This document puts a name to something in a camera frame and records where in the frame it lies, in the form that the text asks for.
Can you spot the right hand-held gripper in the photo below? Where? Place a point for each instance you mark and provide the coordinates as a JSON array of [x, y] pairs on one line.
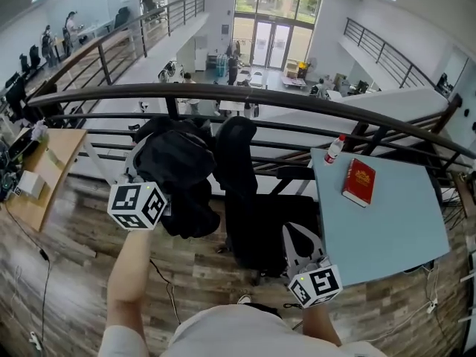
[[319, 284]]

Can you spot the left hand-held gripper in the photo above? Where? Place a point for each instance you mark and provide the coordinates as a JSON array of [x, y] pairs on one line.
[[128, 204]]

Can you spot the black clothing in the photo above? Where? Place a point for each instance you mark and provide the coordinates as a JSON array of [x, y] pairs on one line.
[[175, 169]]

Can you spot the black office chair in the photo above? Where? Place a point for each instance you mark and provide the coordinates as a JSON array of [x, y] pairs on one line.
[[256, 218]]

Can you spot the person's right forearm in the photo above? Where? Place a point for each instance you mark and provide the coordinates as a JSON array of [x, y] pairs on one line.
[[320, 324]]

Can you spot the person's left forearm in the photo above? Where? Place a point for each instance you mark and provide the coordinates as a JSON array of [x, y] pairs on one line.
[[126, 273]]

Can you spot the person's black trousers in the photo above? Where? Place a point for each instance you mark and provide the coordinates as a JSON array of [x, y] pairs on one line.
[[262, 308]]

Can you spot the person's white shoe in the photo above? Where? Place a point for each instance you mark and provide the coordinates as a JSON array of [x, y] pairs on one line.
[[244, 299]]

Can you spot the red hardcover book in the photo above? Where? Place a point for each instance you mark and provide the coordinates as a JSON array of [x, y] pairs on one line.
[[359, 183]]

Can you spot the white flower bunch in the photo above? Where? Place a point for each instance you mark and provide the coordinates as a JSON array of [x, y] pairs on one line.
[[39, 131]]

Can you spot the clear plastic water bottle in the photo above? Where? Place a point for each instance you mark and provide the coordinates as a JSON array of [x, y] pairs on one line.
[[333, 151]]

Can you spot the small white box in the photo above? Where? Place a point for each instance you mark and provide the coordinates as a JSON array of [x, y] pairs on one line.
[[31, 183]]

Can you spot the black device on desk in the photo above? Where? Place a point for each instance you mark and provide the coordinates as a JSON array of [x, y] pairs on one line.
[[23, 144]]

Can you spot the person's white shirt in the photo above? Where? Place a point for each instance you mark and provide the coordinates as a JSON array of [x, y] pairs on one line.
[[238, 337]]

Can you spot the long mezzanine railing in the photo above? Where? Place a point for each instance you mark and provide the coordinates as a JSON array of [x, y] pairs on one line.
[[141, 32]]

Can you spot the dark metal balcony railing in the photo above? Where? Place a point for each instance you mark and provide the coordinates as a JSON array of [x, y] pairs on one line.
[[260, 97]]

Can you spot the white power strip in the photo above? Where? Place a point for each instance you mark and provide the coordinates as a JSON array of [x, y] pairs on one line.
[[432, 306]]

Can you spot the flat platform cart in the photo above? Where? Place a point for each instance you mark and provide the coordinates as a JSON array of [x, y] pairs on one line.
[[294, 81]]

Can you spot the glass double door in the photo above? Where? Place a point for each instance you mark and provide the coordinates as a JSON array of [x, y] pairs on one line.
[[272, 44]]

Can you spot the white power adapter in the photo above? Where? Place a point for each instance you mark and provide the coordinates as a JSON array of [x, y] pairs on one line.
[[35, 340]]

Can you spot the short mezzanine railing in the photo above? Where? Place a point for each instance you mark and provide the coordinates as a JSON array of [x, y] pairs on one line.
[[386, 53]]

